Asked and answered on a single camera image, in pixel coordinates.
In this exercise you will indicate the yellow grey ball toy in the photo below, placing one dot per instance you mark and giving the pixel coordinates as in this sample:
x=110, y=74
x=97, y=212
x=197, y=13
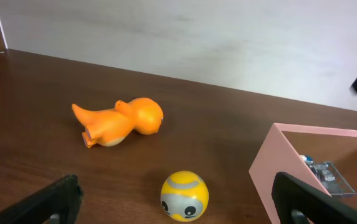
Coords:
x=184, y=196

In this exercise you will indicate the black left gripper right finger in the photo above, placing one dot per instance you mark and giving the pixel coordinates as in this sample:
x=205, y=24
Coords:
x=298, y=202

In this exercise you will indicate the orange dinosaur toy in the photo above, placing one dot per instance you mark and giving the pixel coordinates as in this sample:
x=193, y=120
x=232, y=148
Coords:
x=110, y=127

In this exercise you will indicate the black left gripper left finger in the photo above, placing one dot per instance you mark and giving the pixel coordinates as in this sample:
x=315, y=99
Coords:
x=63, y=198

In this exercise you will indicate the pink box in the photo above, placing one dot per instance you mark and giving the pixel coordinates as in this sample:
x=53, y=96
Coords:
x=280, y=153

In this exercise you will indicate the red fire truck with ladder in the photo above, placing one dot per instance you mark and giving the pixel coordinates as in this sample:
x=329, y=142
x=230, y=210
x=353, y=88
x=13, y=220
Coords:
x=330, y=178

